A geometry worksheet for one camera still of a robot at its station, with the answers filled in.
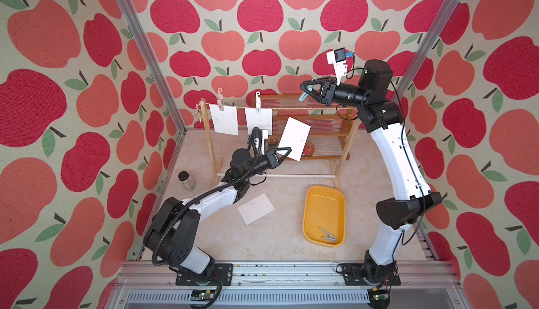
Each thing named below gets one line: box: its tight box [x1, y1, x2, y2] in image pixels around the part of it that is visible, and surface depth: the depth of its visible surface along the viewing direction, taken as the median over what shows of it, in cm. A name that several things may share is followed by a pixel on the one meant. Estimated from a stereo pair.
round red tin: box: [302, 141, 315, 157], surface depth 110 cm
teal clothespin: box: [298, 86, 314, 102], surface depth 63 cm
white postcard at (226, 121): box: [209, 103, 239, 136], surface depth 74 cm
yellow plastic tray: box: [302, 185, 346, 248], surface depth 88 cm
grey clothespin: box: [320, 226, 338, 241], surface depth 84 cm
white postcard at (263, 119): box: [244, 107, 274, 136], surface depth 73 cm
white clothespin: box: [255, 91, 262, 114], surface depth 68 cm
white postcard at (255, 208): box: [237, 193, 276, 226], surface depth 94 cm
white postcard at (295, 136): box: [279, 116, 312, 162], surface depth 77 cm
